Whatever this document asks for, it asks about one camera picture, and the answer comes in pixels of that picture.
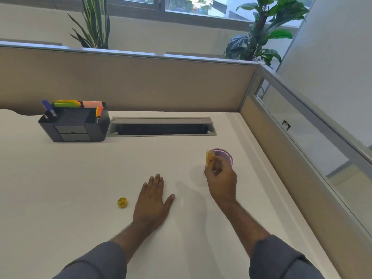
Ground window frame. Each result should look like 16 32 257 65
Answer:
0 0 317 32

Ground black desk organizer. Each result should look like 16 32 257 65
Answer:
38 102 111 143

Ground broad leaf plant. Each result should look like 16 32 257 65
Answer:
224 0 310 67

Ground person's right hand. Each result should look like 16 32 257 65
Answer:
204 156 237 204

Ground yellow highlighter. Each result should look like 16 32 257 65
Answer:
55 99 81 107

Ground glass side partition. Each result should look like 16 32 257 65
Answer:
239 64 372 279

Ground person's right forearm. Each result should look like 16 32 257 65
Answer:
214 199 324 279

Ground person's left hand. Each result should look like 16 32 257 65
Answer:
133 174 176 231

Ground snake plant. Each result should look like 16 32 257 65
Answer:
67 0 111 50

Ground beige desk partition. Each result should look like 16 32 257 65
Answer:
0 41 260 116

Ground person's left forearm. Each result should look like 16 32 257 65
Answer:
52 221 152 279

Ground purple marker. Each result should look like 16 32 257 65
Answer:
41 100 58 117

